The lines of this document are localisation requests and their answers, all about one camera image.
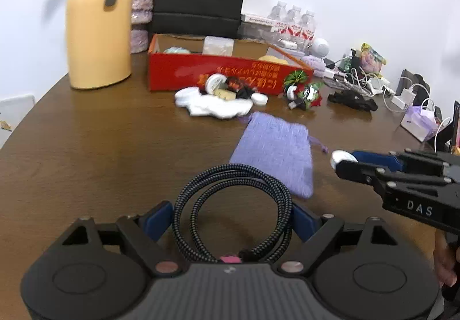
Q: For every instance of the purple wrapped vase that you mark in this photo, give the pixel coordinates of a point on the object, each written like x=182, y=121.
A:
x=141, y=16

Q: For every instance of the water bottle right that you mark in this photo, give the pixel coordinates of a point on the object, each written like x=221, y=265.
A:
x=308, y=29

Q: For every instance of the iridescent plastic item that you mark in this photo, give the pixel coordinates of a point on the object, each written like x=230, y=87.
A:
x=177, y=50

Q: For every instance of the yellow thermos jug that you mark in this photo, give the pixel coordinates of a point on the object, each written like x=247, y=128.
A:
x=98, y=42

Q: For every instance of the white flat box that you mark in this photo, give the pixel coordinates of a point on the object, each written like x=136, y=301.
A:
x=257, y=20

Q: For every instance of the white bottle cap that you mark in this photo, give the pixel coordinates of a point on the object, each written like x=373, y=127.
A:
x=339, y=156

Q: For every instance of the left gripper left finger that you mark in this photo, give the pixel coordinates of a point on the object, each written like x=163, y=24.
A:
x=156, y=222

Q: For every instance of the colourful snack packet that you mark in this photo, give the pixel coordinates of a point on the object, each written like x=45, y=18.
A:
x=370, y=60

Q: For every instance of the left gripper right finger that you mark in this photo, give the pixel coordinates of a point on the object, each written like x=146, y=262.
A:
x=305, y=223

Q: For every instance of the white round container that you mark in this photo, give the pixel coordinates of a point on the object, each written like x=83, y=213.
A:
x=214, y=82

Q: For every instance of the red green ribbon item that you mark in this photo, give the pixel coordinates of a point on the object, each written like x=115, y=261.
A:
x=301, y=93

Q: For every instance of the black cloth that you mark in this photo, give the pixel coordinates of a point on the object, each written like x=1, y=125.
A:
x=353, y=100

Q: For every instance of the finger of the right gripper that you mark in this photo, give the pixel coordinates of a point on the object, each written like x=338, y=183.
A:
x=378, y=159
x=361, y=173

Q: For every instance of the round white speaker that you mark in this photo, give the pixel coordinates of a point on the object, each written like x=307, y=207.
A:
x=319, y=47

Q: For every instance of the water bottle middle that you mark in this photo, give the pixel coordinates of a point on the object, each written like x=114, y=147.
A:
x=293, y=24

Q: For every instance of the white plastic bottle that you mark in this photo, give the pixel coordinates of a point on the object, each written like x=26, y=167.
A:
x=218, y=46

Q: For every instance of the purple white box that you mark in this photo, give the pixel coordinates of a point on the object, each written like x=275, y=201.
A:
x=419, y=122

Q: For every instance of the purple fabric pouch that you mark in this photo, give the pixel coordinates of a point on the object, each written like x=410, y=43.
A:
x=281, y=149

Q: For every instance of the white round lid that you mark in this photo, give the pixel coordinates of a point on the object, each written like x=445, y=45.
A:
x=259, y=99

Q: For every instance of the water bottle left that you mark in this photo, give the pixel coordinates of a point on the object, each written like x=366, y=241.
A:
x=278, y=15

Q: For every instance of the white cloth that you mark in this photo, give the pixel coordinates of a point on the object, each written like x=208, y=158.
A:
x=198, y=105

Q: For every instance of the yellow plush toy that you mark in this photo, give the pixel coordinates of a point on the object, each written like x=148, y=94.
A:
x=273, y=59

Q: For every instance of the red cardboard box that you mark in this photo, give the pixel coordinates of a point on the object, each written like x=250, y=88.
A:
x=176, y=71

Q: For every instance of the purple knitted item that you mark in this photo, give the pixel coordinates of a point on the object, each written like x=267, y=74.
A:
x=317, y=64

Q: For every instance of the water bottle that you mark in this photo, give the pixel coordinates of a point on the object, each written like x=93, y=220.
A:
x=278, y=15
x=308, y=29
x=293, y=24

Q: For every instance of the person right hand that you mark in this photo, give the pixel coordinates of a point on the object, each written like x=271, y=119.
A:
x=444, y=260

